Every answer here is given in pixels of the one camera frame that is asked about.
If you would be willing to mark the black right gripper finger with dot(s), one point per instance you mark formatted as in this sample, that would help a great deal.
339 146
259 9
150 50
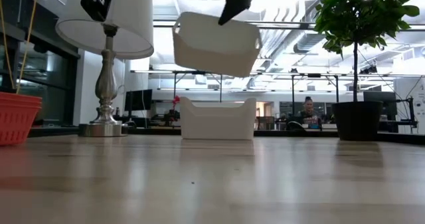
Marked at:
235 1

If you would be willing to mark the silver lamp with white shade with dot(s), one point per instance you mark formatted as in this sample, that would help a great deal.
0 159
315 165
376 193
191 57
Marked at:
106 84

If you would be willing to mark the black computer monitor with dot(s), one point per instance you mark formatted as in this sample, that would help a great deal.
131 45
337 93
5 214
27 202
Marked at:
382 102
138 99

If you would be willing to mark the red flower in background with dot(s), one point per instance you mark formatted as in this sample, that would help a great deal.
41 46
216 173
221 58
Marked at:
175 101

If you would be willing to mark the person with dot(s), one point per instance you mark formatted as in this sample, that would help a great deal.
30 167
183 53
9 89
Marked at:
308 114

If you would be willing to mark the potted green leafy plant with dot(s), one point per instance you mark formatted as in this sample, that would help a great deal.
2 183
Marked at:
357 121

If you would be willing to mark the black overhead frame beam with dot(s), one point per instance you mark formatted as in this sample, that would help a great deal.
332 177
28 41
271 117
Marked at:
285 25

